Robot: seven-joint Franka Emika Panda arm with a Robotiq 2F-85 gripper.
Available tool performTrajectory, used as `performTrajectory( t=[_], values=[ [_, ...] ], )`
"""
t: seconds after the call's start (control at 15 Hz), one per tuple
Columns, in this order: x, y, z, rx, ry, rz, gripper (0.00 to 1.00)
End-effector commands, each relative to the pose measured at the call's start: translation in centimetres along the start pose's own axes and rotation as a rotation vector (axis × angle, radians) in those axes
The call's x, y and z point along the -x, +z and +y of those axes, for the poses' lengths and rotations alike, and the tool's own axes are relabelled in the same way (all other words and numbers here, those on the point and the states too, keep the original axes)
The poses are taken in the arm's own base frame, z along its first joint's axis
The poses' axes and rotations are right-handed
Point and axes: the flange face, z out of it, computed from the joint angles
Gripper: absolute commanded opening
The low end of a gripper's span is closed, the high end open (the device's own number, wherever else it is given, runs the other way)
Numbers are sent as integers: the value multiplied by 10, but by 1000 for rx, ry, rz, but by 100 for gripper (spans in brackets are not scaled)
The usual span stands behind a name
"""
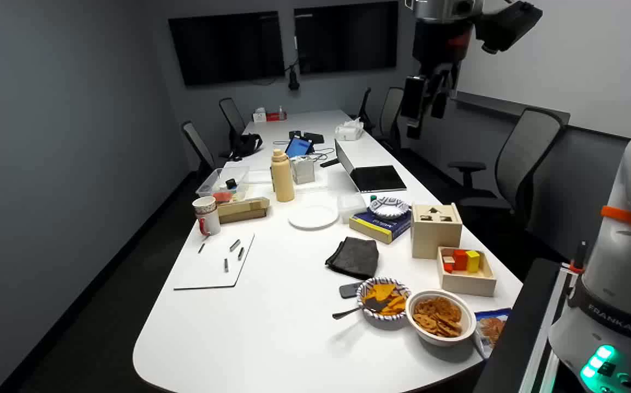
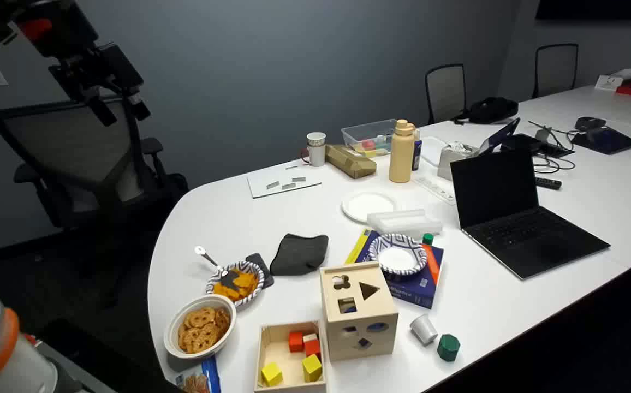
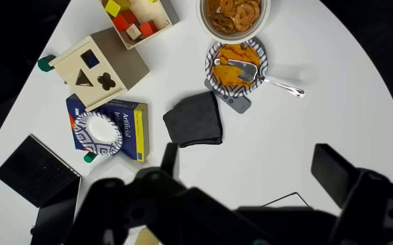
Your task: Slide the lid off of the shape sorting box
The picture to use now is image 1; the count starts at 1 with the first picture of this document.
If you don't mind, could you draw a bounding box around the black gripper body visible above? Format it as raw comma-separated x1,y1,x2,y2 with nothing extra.
410,16,474,78

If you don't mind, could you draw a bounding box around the wooden lid with shape holes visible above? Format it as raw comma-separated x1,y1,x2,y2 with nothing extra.
410,203,465,228

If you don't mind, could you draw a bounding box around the long white box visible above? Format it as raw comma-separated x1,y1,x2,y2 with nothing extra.
333,135,409,195

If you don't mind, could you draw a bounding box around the wooden shape sorting box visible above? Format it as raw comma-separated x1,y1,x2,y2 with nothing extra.
409,203,465,263

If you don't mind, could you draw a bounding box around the white and red box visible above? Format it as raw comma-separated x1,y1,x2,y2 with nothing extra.
251,104,288,125

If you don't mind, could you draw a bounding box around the black office chair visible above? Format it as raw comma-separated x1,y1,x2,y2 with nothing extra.
356,85,375,135
379,85,409,148
217,96,249,142
179,119,219,174

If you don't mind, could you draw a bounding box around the white plastic bag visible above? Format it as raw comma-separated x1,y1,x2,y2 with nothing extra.
329,119,367,145

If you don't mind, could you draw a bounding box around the gray mesh office chair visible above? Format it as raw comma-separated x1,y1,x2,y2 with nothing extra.
448,108,566,229

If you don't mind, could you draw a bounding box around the small black device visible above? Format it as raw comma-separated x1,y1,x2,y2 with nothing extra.
288,129,327,147

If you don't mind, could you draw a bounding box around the small patterned bowl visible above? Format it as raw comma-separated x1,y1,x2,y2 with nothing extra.
367,195,412,222

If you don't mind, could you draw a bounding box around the blue flat object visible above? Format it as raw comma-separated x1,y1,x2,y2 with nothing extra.
285,138,316,159

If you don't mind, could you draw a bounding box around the silver cup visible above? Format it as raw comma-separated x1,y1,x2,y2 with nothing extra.
291,155,319,186

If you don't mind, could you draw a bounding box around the blue and yellow book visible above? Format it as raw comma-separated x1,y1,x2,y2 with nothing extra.
347,205,416,247

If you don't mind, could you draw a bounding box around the tan squeeze bottle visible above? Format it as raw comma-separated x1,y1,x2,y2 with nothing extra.
268,147,299,205

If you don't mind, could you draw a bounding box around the white round plate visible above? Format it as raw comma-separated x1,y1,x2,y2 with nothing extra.
287,203,340,234

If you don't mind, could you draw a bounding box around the black folded cloth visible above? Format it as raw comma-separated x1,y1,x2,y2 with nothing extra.
324,235,383,281

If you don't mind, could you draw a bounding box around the yellow wooden cube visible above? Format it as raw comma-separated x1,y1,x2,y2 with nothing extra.
465,249,486,276

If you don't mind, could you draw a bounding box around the open wooden tray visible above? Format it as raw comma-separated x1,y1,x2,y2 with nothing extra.
435,244,501,300

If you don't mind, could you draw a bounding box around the patterned bowl with chips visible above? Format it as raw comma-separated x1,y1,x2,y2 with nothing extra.
356,277,412,328

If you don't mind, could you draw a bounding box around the small dark gray pad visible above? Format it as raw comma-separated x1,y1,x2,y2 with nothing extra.
337,281,364,302

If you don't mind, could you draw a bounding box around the brown wooden block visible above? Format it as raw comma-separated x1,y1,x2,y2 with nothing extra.
214,195,273,226

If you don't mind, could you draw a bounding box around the clear plastic container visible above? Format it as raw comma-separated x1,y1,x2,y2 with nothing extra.
195,162,251,202

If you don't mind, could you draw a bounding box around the brown crackers heap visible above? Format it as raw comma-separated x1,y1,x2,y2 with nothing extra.
410,294,467,338

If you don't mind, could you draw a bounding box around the dark spoon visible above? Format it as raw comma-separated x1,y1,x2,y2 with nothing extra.
329,303,367,324

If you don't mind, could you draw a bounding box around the white jar with red label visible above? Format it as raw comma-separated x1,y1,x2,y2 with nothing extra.
190,195,226,241

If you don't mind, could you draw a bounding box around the white bowl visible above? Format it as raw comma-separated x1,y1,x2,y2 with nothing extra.
405,289,479,348

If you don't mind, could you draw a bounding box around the blue snack bag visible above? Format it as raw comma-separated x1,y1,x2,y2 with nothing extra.
474,309,514,358

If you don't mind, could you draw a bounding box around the black robot stand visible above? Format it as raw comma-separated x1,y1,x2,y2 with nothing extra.
471,256,574,393

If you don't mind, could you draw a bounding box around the black wall screen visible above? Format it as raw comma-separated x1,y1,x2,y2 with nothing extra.
293,0,402,76
167,10,287,89

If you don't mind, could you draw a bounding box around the black conference camera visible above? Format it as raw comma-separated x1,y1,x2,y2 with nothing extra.
287,59,304,94

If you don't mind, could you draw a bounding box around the white wall whiteboard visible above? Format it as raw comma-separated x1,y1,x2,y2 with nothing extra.
453,0,631,142

